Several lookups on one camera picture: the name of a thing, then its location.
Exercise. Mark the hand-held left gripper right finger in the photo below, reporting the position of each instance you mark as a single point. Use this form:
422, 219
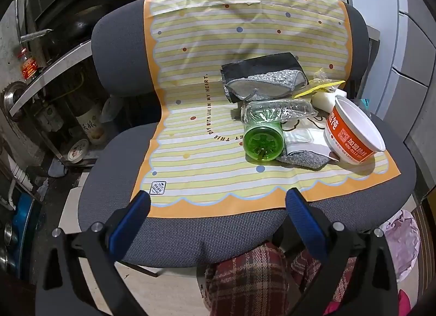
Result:
305, 220

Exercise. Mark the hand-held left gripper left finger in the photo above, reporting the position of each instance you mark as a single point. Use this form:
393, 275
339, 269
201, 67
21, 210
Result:
131, 220

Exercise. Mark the orange and white paper bowl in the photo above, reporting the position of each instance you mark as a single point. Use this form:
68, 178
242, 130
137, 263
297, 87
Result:
347, 132

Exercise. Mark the grey office chair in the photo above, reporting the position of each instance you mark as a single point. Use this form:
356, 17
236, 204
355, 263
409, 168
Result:
204, 244

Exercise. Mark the person's plaid trouser legs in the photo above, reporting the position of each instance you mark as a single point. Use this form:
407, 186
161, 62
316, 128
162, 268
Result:
248, 278

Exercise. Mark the white tissue packet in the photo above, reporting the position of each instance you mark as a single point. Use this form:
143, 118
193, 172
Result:
303, 139

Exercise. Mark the small patterned bowl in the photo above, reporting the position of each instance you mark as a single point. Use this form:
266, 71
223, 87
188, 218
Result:
77, 151

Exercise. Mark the green plastic bottle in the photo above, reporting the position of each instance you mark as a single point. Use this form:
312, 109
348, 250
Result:
262, 142

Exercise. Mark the white labelled jar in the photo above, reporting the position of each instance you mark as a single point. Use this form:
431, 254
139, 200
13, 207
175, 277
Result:
90, 125

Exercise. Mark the blue metal container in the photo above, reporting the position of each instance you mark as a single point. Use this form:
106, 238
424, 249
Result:
22, 231

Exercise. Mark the translucent plastic bag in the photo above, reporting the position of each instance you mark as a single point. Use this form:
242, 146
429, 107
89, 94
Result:
110, 110

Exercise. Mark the white foam block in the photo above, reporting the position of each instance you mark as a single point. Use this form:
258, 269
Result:
323, 100

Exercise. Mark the white drain pipe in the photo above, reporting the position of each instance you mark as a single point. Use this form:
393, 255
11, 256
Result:
17, 173

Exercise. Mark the pink cloth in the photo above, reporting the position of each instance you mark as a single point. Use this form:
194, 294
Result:
403, 303

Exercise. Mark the yellow plastic wrapper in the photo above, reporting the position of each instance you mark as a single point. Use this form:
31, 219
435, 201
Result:
318, 86

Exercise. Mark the silver grey scouring cloth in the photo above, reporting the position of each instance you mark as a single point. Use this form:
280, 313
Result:
269, 79

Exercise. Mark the black pouch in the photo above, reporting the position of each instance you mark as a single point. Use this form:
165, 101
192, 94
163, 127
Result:
259, 63

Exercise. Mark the yellow striped plastic mat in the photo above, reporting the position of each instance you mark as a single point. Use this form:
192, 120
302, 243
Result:
190, 64

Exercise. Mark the steel kitchen rack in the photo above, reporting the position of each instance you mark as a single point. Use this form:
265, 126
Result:
51, 70

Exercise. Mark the metal pot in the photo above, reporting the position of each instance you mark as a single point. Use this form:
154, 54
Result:
12, 98

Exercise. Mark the oil bottle with red label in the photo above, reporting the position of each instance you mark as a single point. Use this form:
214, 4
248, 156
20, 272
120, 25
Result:
28, 65

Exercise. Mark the grey countertop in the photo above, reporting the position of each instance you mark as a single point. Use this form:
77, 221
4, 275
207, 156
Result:
373, 34

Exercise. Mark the white grey refrigerator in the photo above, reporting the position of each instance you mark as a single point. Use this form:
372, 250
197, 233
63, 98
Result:
414, 47

